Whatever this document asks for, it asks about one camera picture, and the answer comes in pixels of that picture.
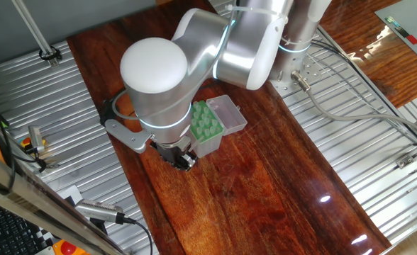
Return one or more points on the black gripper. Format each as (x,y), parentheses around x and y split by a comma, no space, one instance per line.
(166,153)

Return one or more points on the pipette tip box green rack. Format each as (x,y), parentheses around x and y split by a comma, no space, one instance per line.
(228,118)

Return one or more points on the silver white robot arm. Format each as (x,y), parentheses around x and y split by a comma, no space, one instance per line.
(155,67)

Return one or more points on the glossy wood grain board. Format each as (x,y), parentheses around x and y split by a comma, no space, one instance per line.
(371,71)
(247,195)

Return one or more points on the black computer mouse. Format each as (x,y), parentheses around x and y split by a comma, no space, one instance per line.
(98,226)

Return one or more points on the checkerboard calibration sheet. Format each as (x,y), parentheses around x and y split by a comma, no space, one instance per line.
(71,194)

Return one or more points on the orange emergency stop box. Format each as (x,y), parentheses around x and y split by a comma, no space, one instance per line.
(68,248)

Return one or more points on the black keyboard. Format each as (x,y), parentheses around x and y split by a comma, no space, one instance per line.
(6,230)

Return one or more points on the green toy brick strip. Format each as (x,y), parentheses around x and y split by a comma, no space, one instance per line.
(392,21)

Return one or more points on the black toy brick strip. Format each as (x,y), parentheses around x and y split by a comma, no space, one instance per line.
(402,32)

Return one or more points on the red toy brick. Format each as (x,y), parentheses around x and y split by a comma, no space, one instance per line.
(412,39)

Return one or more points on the grey brick baseplate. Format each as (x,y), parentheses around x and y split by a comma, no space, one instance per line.
(414,17)

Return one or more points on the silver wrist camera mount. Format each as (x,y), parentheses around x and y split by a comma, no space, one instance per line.
(128,136)

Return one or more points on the silver ribbed camera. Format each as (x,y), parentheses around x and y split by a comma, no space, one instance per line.
(98,210)

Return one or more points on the metal frame beam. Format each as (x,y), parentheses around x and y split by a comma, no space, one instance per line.
(34,202)

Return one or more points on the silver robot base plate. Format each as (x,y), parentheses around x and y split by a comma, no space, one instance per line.
(313,72)

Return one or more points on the silver aluminium corner bracket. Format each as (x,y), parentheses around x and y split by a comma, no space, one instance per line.
(405,161)

